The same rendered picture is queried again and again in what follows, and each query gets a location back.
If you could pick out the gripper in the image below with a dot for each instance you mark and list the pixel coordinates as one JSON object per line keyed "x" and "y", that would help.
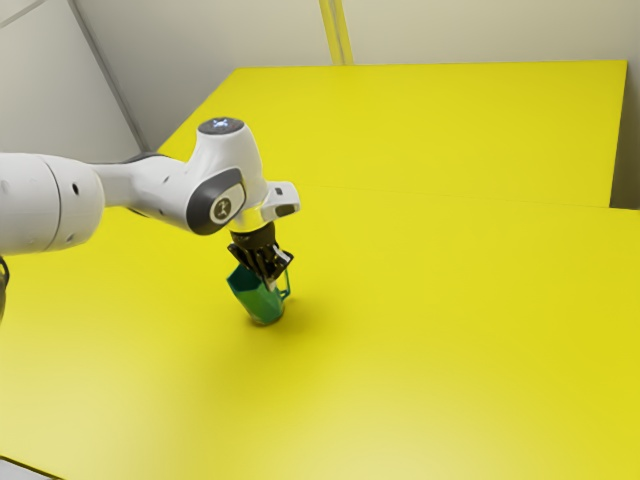
{"x": 251, "y": 243}

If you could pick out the teal faceted mug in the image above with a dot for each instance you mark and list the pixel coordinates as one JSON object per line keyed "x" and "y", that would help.
{"x": 258, "y": 299}

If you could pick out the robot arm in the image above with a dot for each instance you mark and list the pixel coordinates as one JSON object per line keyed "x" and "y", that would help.
{"x": 150, "y": 185}

